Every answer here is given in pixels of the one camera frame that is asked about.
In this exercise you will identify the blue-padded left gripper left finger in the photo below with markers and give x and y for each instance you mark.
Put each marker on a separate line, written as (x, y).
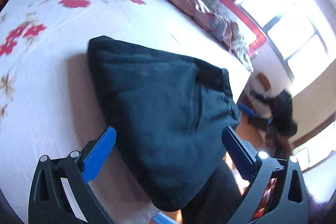
(48, 202)

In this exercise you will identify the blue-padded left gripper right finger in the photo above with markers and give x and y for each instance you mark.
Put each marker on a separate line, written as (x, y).
(276, 191)

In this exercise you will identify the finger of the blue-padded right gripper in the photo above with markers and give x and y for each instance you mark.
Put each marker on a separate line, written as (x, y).
(269, 121)
(250, 113)

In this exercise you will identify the dark navy sweatpants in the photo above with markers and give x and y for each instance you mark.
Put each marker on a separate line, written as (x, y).
(168, 112)

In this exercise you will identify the pink framed board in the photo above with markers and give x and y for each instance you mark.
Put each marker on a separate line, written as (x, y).
(252, 33)

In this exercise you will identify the white floral bed sheet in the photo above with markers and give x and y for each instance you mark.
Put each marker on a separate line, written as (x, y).
(48, 104)

